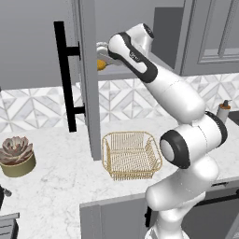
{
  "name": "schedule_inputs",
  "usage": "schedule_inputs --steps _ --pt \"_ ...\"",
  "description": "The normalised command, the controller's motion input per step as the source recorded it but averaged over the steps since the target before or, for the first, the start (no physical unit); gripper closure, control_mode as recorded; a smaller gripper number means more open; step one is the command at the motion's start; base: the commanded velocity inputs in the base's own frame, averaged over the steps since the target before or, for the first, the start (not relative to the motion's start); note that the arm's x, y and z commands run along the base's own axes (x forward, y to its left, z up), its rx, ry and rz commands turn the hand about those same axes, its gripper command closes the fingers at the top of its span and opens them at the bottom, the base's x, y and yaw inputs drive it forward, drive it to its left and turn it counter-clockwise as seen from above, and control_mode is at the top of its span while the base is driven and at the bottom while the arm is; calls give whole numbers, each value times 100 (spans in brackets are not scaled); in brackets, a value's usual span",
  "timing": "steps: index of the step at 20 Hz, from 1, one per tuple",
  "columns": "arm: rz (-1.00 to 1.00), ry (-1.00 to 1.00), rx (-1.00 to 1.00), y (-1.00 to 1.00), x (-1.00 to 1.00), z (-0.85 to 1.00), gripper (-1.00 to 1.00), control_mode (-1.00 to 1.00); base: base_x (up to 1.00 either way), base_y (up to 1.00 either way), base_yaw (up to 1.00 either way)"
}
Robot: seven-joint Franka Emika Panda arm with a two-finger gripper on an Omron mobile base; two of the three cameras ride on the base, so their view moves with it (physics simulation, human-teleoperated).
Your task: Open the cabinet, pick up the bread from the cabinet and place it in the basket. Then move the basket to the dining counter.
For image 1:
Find orange bread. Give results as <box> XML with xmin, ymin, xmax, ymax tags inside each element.
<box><xmin>96</xmin><ymin>59</ymin><xmax>108</xmax><ymax>72</ymax></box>

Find grey wall cabinet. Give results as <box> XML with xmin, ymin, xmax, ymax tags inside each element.
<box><xmin>0</xmin><ymin>0</ymin><xmax>78</xmax><ymax>91</ymax></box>

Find grey panelled cabinet door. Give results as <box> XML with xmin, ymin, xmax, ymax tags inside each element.
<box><xmin>179</xmin><ymin>0</ymin><xmax>239</xmax><ymax>77</ymax></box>

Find succulent in tan pot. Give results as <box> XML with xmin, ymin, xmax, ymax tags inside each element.
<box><xmin>0</xmin><ymin>135</ymin><xmax>37</xmax><ymax>178</ymax></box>

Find grey boxy appliance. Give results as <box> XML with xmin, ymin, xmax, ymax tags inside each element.
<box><xmin>0</xmin><ymin>212</ymin><xmax>21</xmax><ymax>239</ymax></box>

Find grey base cabinet door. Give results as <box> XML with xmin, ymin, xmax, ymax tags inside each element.
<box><xmin>78</xmin><ymin>192</ymin><xmax>151</xmax><ymax>239</ymax></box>

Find grey open cabinet door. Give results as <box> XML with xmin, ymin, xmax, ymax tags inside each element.
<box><xmin>72</xmin><ymin>0</ymin><xmax>103</xmax><ymax>162</ymax></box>

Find short black cabinet handle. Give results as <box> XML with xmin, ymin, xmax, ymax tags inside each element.
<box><xmin>144</xmin><ymin>206</ymin><xmax>153</xmax><ymax>229</ymax></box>

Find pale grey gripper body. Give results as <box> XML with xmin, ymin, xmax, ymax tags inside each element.
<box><xmin>95</xmin><ymin>41</ymin><xmax>123</xmax><ymax>67</ymax></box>

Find dark sink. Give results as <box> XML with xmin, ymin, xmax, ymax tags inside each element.
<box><xmin>228</xmin><ymin>110</ymin><xmax>239</xmax><ymax>126</ymax></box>

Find long black door handle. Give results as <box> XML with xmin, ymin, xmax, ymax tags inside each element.
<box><xmin>53</xmin><ymin>21</ymin><xmax>87</xmax><ymax>134</ymax></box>

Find black dishwasher handle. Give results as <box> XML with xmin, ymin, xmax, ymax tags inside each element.
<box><xmin>197</xmin><ymin>189</ymin><xmax>239</xmax><ymax>207</ymax></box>

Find dark round appliance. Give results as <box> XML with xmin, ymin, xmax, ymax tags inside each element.
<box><xmin>0</xmin><ymin>184</ymin><xmax>13</xmax><ymax>210</ymax></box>

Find gold wire basket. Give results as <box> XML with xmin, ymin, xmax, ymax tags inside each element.
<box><xmin>101</xmin><ymin>130</ymin><xmax>163</xmax><ymax>182</ymax></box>

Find grey dishwasher front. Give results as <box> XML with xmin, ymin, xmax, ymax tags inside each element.
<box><xmin>181</xmin><ymin>180</ymin><xmax>239</xmax><ymax>239</ymax></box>

